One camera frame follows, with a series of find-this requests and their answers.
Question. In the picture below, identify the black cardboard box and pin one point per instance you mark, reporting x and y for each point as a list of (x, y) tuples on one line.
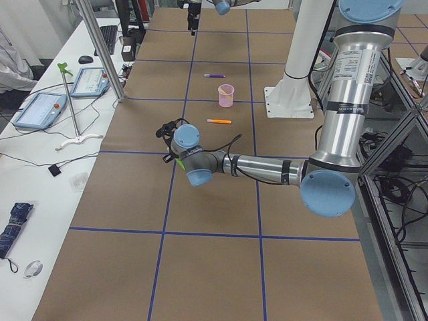
[(128, 49)]

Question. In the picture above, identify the aluminium frame post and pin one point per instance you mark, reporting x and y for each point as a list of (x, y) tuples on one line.
[(95, 34)]

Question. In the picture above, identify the folded navy umbrella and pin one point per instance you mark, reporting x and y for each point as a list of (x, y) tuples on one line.
[(18, 216)]

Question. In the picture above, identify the blue teach pendant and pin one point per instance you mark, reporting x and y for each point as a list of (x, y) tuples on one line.
[(41, 111), (89, 83)]

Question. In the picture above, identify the pink mesh pen holder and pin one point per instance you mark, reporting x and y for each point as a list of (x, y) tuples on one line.
[(230, 89)]

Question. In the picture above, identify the yellow highlighter pen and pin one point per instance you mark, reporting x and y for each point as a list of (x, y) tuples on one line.
[(225, 96)]

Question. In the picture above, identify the black keyboard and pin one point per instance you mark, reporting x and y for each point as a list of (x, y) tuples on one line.
[(109, 34)]

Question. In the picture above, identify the green highlighter pen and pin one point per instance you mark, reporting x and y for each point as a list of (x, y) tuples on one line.
[(180, 163)]

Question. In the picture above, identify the purple marker pen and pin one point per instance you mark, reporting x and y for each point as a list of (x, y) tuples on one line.
[(214, 75)]

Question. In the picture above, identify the far blue teach pendant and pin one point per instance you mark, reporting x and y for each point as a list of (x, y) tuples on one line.
[(89, 83)]

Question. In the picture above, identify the clear plastic bag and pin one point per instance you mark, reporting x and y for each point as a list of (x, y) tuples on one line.
[(78, 181)]

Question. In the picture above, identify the near blue teach pendant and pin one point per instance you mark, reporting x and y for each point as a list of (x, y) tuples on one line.
[(41, 111)]

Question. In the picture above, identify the orange highlighter pen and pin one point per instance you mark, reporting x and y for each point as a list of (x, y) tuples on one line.
[(219, 121)]

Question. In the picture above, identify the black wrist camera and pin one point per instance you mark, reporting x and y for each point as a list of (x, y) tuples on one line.
[(167, 129)]

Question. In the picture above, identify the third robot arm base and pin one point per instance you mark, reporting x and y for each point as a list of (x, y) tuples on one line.
[(418, 67)]

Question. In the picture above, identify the seated person white shirt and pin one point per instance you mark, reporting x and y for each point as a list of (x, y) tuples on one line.
[(17, 76)]

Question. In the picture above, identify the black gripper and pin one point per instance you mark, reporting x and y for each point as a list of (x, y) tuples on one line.
[(168, 157), (192, 13)]

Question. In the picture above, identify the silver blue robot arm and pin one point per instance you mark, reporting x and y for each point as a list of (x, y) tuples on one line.
[(221, 6), (362, 30)]

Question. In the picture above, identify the black computer mouse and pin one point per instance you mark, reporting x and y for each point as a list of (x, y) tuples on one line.
[(85, 59)]

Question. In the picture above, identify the clear glasses case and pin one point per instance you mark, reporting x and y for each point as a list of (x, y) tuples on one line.
[(33, 269)]

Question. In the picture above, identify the small black box device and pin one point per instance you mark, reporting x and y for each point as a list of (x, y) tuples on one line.
[(54, 170)]

